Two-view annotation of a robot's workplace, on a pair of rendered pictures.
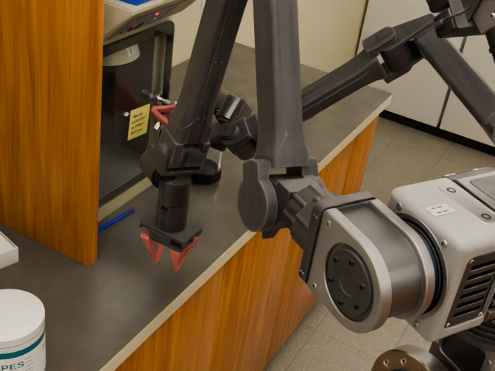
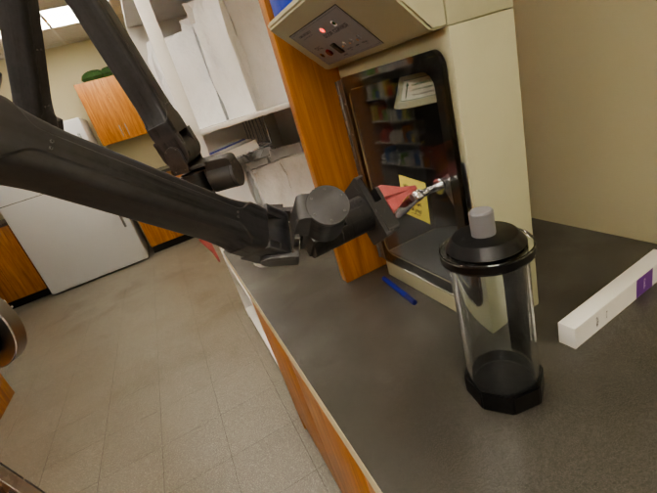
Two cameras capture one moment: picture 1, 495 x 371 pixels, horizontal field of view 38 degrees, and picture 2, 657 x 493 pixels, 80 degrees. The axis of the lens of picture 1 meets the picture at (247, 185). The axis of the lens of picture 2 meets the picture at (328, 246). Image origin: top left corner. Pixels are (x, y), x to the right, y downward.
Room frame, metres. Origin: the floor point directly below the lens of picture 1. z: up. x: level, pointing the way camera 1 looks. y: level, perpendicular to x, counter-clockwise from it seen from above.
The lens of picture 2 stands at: (1.88, -0.29, 1.39)
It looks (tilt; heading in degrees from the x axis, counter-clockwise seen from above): 22 degrees down; 137
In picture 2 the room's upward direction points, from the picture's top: 17 degrees counter-clockwise
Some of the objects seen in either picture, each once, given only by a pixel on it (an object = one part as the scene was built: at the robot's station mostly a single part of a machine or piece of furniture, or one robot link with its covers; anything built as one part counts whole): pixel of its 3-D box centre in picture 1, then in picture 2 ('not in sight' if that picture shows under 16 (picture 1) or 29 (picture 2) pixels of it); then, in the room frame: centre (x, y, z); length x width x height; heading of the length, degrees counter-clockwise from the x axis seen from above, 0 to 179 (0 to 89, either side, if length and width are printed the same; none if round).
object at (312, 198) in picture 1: (322, 224); not in sight; (0.78, -0.10, 1.45); 0.09 x 0.08 x 0.12; 124
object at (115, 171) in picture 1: (130, 116); (403, 183); (1.49, 0.29, 1.19); 0.30 x 0.01 x 0.40; 155
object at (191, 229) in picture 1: (171, 215); not in sight; (1.09, 0.13, 1.21); 0.10 x 0.07 x 0.07; 65
